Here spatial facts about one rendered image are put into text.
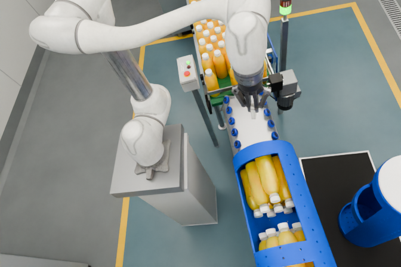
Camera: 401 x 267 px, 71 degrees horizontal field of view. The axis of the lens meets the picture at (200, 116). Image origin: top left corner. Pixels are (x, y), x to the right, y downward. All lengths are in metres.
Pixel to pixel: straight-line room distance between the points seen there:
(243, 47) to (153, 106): 0.71
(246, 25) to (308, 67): 2.39
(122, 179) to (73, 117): 2.06
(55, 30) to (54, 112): 2.81
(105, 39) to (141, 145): 0.56
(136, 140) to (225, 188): 1.35
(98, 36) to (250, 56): 0.43
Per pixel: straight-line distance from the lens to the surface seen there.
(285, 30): 1.91
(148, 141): 1.27
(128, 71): 1.19
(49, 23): 0.95
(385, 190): 1.43
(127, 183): 1.48
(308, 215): 1.16
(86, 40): 0.88
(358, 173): 2.41
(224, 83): 1.82
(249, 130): 1.59
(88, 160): 3.07
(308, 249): 1.12
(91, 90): 3.58
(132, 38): 0.84
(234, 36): 0.70
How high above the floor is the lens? 2.33
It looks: 57 degrees down
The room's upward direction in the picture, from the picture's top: 23 degrees counter-clockwise
